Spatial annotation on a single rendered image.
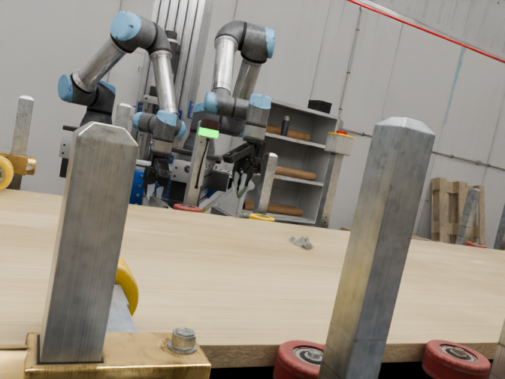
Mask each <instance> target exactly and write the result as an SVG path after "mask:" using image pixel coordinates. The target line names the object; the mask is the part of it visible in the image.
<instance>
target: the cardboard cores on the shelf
mask: <svg viewBox="0 0 505 379"><path fill-rule="evenodd" d="M281 128H282V127H279V126H272V125H269V124H267V126H266V132H269V133H272V134H276V135H280V133H281ZM287 137H290V138H296V139H299V140H303V141H309V140H310V134H308V133H304V132H299V131H295V130H291V129H288V133H287ZM275 174H278V175H282V176H287V177H294V178H299V179H304V180H314V179H315V178H316V174H315V173H314V172H311V171H305V170H300V169H296V168H288V167H284V166H280V165H277V166H276V170H275ZM254 204H255V201H253V200H248V199H244V201H243V208H242V209H243V210H248V211H253V208H254ZM267 213H273V214H285V215H292V216H298V217H301V216H302V215H303V210H302V209H300V208H296V207H295V206H291V205H280V204H274V203H268V209H267Z"/></svg>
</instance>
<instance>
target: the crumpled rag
mask: <svg viewBox="0 0 505 379"><path fill-rule="evenodd" d="M288 240H289V243H293V244H294V245H296V246H298V247H302V246H303V245H304V246H305V247H306V248H307V249H308V248H313V246H314V245H313V244H311V243H310V241H309V238H308V236H306V237H305V238H304V237H303V236H302V237H301V238H299V239H297V238H296V237H295V236H292V237H291V238H289V239H288Z"/></svg>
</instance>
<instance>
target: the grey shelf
mask: <svg viewBox="0 0 505 379"><path fill-rule="evenodd" d="M284 116H289V117H290V123H289V129H291V130H295V131H299V132H304V133H308V134H310V140H309V141H303V140H299V139H296V138H290V137H286V136H282V135H276V134H272V133H269V132H266V133H265V139H264V140H263V142H266V146H265V153H264V156H265V154H266V153H275V154H276V155H277V156H278V160H277V165H280V166H284V167H288V168H296V169H300V170H305V169H306V170H305V171H311V172H314V173H315V174H316V178H315V179H314V180H304V179H299V178H294V177H287V176H282V175H278V174H275V175H274V181H273V184H272V188H271V195H270V199H269V203H274V204H280V205H291V206H295V207H296V208H300V209H302V210H303V215H302V216H301V217H298V216H292V215H285V214H273V213H266V215H267V216H269V217H273V218H274V219H275V221H274V222H276V223H288V224H295V225H301V226H312V227H314V226H315V222H316V216H317V213H318V209H319V203H320V199H321V195H322V188H323V185H324V181H325V175H326V171H327V167H328V161H329V157H330V152H326V151H325V145H326V141H327V137H328V133H329V132H334V133H336V131H337V130H338V129H339V125H340V118H341V117H339V116H335V115H332V114H327V113H324V112H321V111H315V110H312V109H309V108H304V107H301V106H298V105H293V104H289V103H286V102H282V101H278V100H275V99H271V108H270V112H269V116H268V123H267V124H269V125H272V126H279V127H282V124H283V119H284ZM311 117H312V118H311ZM310 121H311V122H310ZM308 131H309V132H308ZM246 142H247V141H243V137H242V138H239V137H234V136H232V137H231V143H230V147H229V151H231V150H233V149H234V148H236V147H239V146H240V145H242V144H244V143H246ZM305 145H306V146H305ZM304 149H305V150H304ZM303 156H304V157H303ZM302 160H303V161H302ZM260 175H261V174H259V173H258V174H253V176H252V182H253V183H254V185H255V186H254V188H253V189H251V190H248V191H246V192H245V193H244V194H243V196H242V197H241V198H240V199H239V198H237V196H236V192H235V190H233V191H232V192H231V193H229V194H228V195H227V196H226V197H225V198H223V199H222V200H220V201H219V204H218V207H219V208H221V209H223V210H224V211H226V212H228V213H229V214H231V215H232V216H234V217H239V218H246V219H249V216H250V214H252V213H253V211H248V210H243V209H242V208H243V201H244V199H248V200H253V201H255V200H256V193H257V189H258V185H259V179H260ZM296 188H297V189H296ZM294 199H295V200H294ZM242 200H243V201H242ZM241 202H242V203H241ZM293 202H294V203H293Z"/></svg>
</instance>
